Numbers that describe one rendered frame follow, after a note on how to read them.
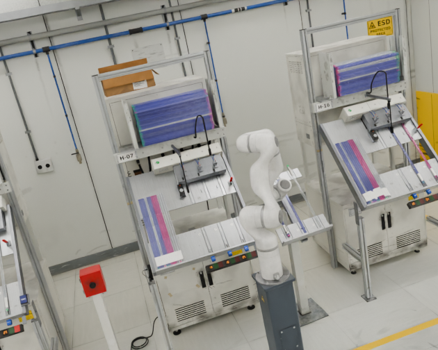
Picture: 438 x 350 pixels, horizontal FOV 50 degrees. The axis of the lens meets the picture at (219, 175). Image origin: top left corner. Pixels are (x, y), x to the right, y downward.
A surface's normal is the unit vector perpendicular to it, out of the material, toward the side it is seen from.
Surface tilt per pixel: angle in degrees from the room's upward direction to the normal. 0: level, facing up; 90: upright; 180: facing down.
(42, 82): 90
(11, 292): 47
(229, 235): 42
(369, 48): 90
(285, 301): 90
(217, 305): 90
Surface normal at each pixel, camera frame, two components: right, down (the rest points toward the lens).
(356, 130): 0.04, -0.48
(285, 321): 0.32, 0.24
